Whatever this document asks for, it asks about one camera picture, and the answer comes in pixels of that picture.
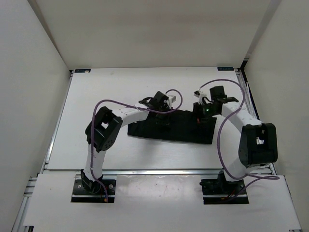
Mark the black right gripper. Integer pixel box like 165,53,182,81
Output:
188,101,219,125

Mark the black pleated skirt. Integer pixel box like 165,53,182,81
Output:
127,110,217,145

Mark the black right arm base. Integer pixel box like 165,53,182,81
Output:
199,172,249,205

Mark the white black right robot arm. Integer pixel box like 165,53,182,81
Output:
194,86,278,193

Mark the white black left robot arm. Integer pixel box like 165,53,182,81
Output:
81,91,176,193

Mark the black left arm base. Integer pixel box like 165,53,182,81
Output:
71,175,116,203

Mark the blue right corner label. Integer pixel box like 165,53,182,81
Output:
217,67,234,71

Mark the blue corner label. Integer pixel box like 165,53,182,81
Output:
217,67,234,71
74,69,91,73

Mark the blue left corner label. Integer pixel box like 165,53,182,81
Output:
74,69,91,73

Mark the white front cover board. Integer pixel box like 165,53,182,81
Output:
24,174,300,232

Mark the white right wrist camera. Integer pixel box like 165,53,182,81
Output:
194,90,208,104

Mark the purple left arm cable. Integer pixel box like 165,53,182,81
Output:
86,88,183,198

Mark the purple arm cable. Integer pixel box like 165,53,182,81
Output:
197,79,280,181
86,88,183,198

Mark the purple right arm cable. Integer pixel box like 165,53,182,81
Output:
197,79,280,181

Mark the aluminium table rail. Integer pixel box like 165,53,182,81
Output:
38,168,276,176

